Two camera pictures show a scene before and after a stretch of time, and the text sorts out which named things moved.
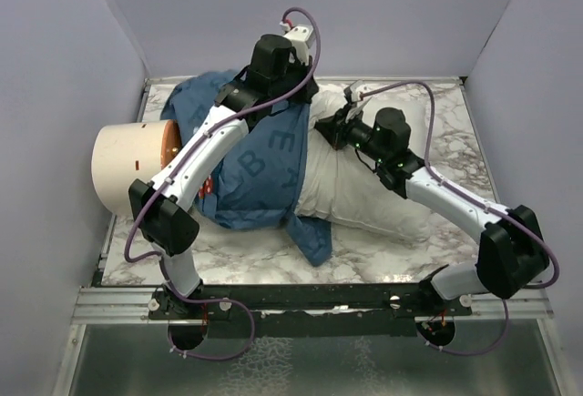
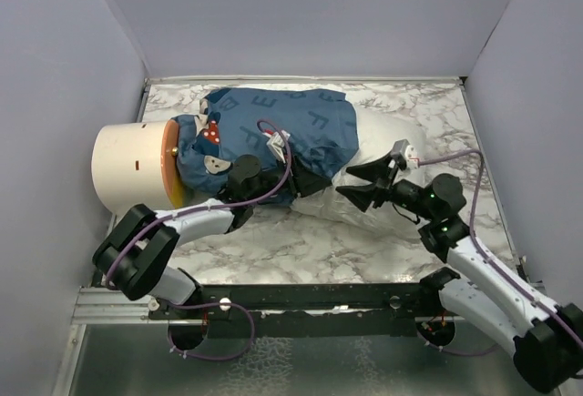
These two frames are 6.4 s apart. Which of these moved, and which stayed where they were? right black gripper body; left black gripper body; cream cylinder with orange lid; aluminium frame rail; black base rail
Moved: right black gripper body; left black gripper body
Stayed: black base rail; cream cylinder with orange lid; aluminium frame rail
